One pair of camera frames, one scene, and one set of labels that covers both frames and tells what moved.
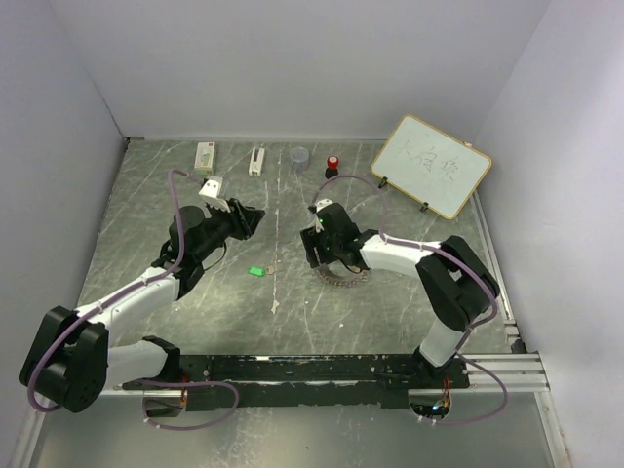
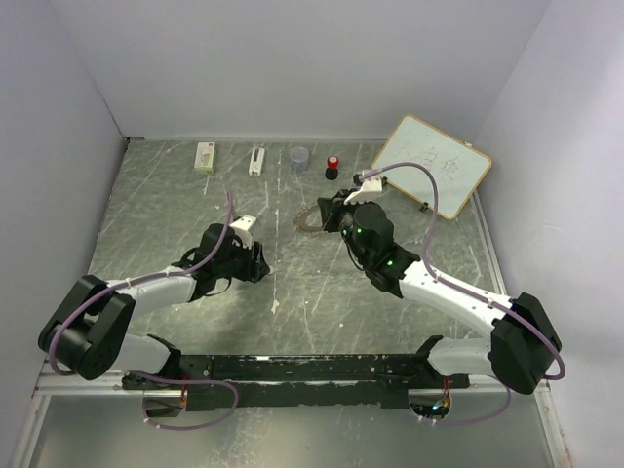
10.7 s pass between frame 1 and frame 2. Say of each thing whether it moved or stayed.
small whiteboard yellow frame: stayed
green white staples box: stayed
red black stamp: stayed
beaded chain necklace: moved
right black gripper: moved
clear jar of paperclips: stayed
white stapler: stayed
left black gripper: moved
